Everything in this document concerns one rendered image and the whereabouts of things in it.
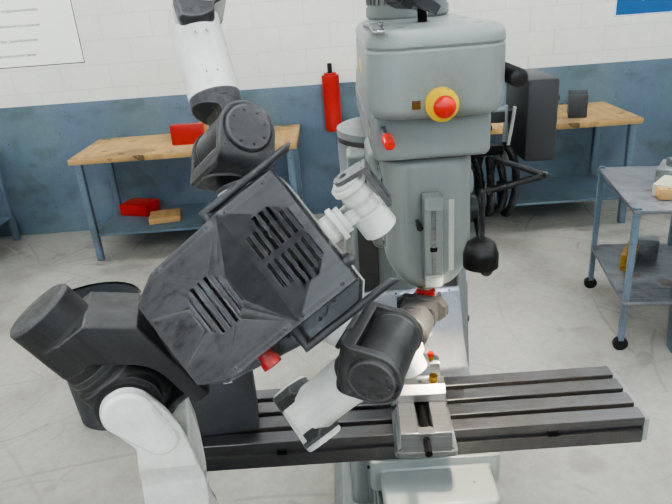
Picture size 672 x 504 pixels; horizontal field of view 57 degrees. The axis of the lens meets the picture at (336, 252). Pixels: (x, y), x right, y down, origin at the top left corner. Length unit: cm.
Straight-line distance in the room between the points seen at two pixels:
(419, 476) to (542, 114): 97
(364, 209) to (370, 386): 29
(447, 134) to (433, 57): 19
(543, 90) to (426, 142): 47
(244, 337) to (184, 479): 38
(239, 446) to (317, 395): 57
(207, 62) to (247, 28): 451
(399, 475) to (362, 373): 73
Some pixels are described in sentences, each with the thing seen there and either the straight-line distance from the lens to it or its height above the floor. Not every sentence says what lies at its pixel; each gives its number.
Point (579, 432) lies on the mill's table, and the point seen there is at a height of 89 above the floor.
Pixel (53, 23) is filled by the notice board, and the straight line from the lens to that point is 601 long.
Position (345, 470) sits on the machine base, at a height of 20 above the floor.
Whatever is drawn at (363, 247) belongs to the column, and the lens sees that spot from 186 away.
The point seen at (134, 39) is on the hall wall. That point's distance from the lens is 579.
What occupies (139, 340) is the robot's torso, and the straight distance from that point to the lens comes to 102.
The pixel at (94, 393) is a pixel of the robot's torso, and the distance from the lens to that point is 107.
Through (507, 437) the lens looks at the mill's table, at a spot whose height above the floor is 89.
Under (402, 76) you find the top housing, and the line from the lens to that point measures 115.
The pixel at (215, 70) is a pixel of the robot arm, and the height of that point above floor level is 185.
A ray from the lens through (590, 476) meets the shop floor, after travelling 296.
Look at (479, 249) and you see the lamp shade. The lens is 125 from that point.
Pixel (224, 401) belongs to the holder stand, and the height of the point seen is 103.
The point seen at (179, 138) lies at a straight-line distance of 523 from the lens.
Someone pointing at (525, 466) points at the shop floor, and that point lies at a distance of 294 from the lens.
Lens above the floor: 197
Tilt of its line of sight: 23 degrees down
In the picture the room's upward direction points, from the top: 4 degrees counter-clockwise
